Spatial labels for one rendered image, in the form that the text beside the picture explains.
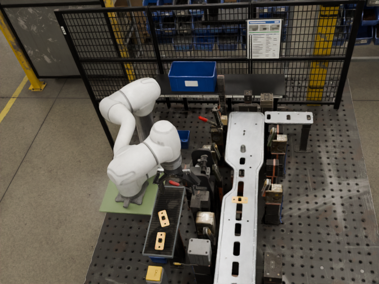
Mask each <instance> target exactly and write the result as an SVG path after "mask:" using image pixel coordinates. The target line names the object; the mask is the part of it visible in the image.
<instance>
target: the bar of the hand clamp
mask: <svg viewBox="0 0 379 284"><path fill-rule="evenodd" d="M219 111H220V112H222V108H219V109H218V108H217V106H214V107H213V109H212V110H211V112H213V113H214V116H215V120H216V123H217V126H218V128H223V125H222V121H221V118H220V115H219Z"/></svg>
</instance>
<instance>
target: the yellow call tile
mask: <svg viewBox="0 0 379 284"><path fill-rule="evenodd" d="M161 272H162V267H154V266H148V271H147V276H146V280H150V281H160V277H161Z"/></svg>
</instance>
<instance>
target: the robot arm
mask: <svg viewBox="0 0 379 284"><path fill-rule="evenodd" d="M160 93H161V89H160V87H159V85H158V83H157V82H156V81H155V80H154V79H153V78H141V79H138V80H136V81H134V82H132V83H129V84H128V85H126V86H124V87H123V88H122V89H120V90H118V91H117V92H115V93H113V94H112V95H110V96H108V97H105V98H104V99H103V100H102V101H101V102H100V104H99V110H100V112H101V114H102V116H103V117H104V118H105V119H106V120H107V121H109V122H111V123H114V124H117V125H121V127H120V130H119V133H118V136H117V139H116V142H115V144H114V149H113V152H114V158H113V160H112V161H111V163H110V164H109V166H108V168H107V175H108V177H109V178H110V180H111V181H112V182H113V183H115V185H116V187H117V189H118V191H119V193H118V195H117V197H116V198H115V201H116V202H124V205H123V207H124V208H127V207H128V206H129V204H130V203H134V204H137V205H141V204H142V199H143V197H144V194H145V191H146V189H147V186H148V185H149V182H148V181H146V180H147V179H149V178H150V177H152V176H154V175H155V177H154V179H153V184H157V185H158V188H159V189H161V191H162V194H164V193H165V187H164V183H163V182H164V181H165V180H166V179H168V178H180V179H181V180H182V179H183V180H184V181H186V182H188V183H189V184H191V188H192V194H193V196H194V195H195V189H197V185H200V179H199V178H198V177H197V176H196V175H195V174H194V173H193V172H192V171H191V169H190V168H189V167H188V168H187V169H186V170H184V169H183V168H182V164H181V163H182V156H181V151H180V149H181V144H180V138H179V135H178V132H177V129H176V128H175V127H174V126H173V125H172V124H171V123H170V122H169V121H164V120H163V121H158V122H156V123H155V124H154V120H153V114H152V110H153V107H154V105H155V102H156V100H157V99H158V97H159V96H160ZM132 114H133V115H134V116H133V115H132ZM135 124H136V128H137V131H138V135H139V140H140V144H138V145H129V143H130V140H131V138H132V135H133V133H134V130H135ZM162 172H163V173H164V174H163V175H162V176H161V177H160V178H159V176H160V175H161V174H162ZM185 173H186V174H185Z"/></svg>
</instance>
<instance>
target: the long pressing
mask: <svg viewBox="0 0 379 284"><path fill-rule="evenodd" d="M256 124H257V125H256ZM244 130H245V132H244ZM244 133H245V135H243V134H244ZM264 136H265V115H264V114H263V113H261V112H231V113H230V114H229V116H228V127H227V137H226V148H225V154H224V161H225V163H226V164H227V165H228V166H230V168H232V169H233V186H232V189H231V191H229V192H228V193H227V194H225V195H224V196H223V198H222V205H221V216H220V223H219V233H218V244H217V255H216V262H215V272H214V283H213V284H232V283H235V284H255V277H256V256H257V218H258V179H259V171H260V169H261V167H262V165H263V163H264ZM242 144H244V145H245V146H246V152H244V153H242V152H240V147H241V145H242ZM240 158H245V164H244V165H241V164H240ZM250 167H251V168H250ZM239 170H244V177H239ZM238 182H243V183H244V189H243V197H248V203H242V204H243V208H242V218H241V220H240V221H238V220H236V206H237V203H232V197H233V196H235V197H237V190H238ZM229 219H230V220H229ZM247 221H248V222H247ZM236 223H240V224H241V235H240V236H235V224H236ZM234 242H239V243H240V255H239V256H234V255H233V246H234ZM225 257H226V259H225ZM233 262H238V263H239V274H238V277H233V276H232V263H233Z"/></svg>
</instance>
